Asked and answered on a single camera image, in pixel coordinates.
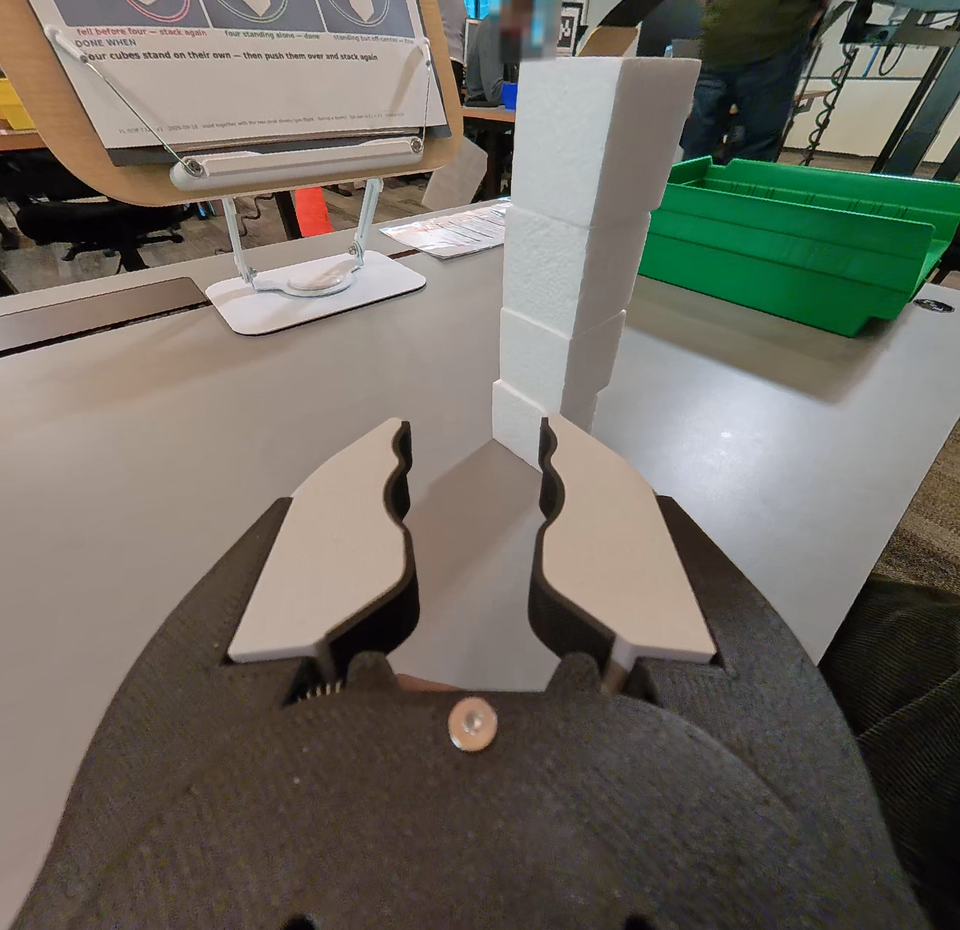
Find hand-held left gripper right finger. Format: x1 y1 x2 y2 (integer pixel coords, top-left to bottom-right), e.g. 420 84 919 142
528 414 719 692

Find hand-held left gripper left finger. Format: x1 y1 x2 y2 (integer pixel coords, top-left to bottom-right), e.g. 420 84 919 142
225 417 421 685

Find white foam cube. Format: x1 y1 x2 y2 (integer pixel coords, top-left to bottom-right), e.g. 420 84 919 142
498 307 627 413
512 57 703 229
502 204 652 338
491 378 600 472

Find green plastic bin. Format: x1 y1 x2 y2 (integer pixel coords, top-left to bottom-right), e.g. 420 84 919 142
636 210 939 340
667 157 960 286

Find person's dark pants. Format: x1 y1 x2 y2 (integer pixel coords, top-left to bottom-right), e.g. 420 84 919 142
817 576 960 930

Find laminated paper sheet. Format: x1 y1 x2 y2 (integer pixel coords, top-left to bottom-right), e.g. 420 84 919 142
378 201 515 260

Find black office chair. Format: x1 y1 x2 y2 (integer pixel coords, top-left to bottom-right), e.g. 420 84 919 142
16 195 187 272

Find printed instruction sheet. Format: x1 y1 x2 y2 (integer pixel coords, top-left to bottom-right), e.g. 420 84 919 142
11 0 451 169

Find open cardboard box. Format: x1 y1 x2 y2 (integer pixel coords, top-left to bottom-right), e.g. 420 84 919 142
581 0 674 59

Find yellow plastic bin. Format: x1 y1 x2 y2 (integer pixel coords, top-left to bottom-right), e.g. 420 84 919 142
0 77 37 132

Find black standing desk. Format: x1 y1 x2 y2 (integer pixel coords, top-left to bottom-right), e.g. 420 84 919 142
780 0 960 179

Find dark desk cable cover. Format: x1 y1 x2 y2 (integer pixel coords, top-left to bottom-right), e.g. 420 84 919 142
0 276 210 355

